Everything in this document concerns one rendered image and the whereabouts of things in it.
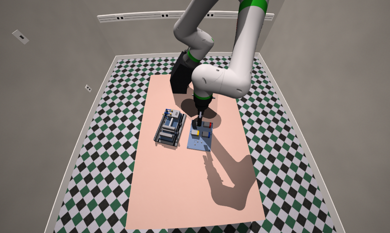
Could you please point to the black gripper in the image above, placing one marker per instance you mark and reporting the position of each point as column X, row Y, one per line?
column 200, row 113

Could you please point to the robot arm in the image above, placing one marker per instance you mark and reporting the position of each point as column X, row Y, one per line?
column 234, row 82

